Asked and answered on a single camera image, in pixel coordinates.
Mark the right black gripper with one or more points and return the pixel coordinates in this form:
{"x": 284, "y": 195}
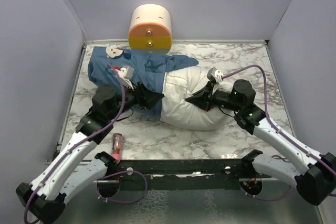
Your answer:
{"x": 203, "y": 98}

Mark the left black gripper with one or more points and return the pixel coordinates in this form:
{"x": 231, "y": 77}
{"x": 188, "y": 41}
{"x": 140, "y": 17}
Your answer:
{"x": 145, "y": 98}

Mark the blue patterned pillowcase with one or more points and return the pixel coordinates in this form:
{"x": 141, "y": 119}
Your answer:
{"x": 174, "y": 76}

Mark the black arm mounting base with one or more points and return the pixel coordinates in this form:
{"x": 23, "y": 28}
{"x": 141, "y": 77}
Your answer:
{"x": 180, "y": 174}

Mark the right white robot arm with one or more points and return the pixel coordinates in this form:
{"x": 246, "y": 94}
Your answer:
{"x": 311, "y": 173}

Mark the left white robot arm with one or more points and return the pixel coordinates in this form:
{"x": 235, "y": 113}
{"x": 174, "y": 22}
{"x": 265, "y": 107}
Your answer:
{"x": 47, "y": 195}

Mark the pink capped small bottle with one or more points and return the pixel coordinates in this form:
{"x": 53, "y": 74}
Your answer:
{"x": 117, "y": 140}

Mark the round pastel drawer cabinet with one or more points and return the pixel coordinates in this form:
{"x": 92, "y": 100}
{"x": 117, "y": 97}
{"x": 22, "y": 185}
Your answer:
{"x": 150, "y": 29}

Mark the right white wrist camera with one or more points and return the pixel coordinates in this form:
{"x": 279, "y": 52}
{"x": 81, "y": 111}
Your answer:
{"x": 214, "y": 75}

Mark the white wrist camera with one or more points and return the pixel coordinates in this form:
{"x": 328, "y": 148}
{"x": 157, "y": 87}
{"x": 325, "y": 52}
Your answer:
{"x": 125, "y": 73}
{"x": 214, "y": 75}

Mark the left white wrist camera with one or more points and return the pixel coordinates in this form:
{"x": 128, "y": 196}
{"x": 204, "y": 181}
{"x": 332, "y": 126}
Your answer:
{"x": 125, "y": 73}

